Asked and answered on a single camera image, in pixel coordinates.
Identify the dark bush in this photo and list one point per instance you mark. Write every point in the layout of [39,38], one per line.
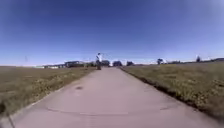
[117,63]
[130,63]

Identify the person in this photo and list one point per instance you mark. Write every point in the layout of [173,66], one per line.
[98,61]

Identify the grey concrete path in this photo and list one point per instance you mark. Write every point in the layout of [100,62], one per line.
[110,96]

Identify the manhole cover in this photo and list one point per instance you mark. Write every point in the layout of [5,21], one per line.
[79,88]

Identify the long low building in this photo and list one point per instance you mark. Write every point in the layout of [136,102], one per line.
[66,64]

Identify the small tree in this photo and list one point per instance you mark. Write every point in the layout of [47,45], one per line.
[160,61]
[198,59]

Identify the dry grass field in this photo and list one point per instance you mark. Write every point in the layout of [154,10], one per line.
[33,80]
[186,78]

